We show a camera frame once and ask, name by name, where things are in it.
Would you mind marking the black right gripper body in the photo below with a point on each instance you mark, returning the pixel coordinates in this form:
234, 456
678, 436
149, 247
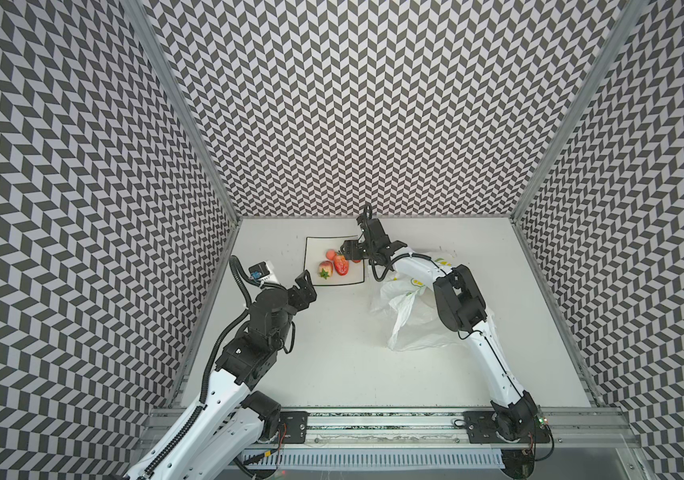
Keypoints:
369, 241

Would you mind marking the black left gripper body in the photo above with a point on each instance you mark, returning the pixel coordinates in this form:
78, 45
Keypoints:
295, 303

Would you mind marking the large red fake strawberry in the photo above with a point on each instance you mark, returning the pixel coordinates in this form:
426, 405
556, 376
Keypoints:
326, 269

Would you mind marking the white plastic bag lemon print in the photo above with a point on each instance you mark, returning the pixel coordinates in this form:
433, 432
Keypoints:
406, 299

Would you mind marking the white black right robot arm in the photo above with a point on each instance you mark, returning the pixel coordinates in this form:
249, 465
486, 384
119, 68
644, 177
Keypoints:
462, 309

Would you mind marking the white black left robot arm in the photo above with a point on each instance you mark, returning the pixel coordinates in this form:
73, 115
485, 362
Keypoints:
230, 414

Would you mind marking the white square plate black rim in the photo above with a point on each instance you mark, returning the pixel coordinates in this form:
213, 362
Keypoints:
315, 253

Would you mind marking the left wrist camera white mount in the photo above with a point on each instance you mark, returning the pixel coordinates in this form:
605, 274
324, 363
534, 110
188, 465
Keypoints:
263, 273

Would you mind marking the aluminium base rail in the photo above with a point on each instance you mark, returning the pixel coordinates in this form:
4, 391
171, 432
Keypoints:
423, 427

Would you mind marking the aluminium corner post left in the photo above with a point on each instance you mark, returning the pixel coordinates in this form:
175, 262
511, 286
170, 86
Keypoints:
148, 39

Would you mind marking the aluminium corner post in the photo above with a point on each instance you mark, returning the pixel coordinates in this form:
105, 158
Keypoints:
148, 39
615, 41

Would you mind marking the aluminium corner post right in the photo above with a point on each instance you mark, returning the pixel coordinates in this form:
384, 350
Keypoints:
615, 41

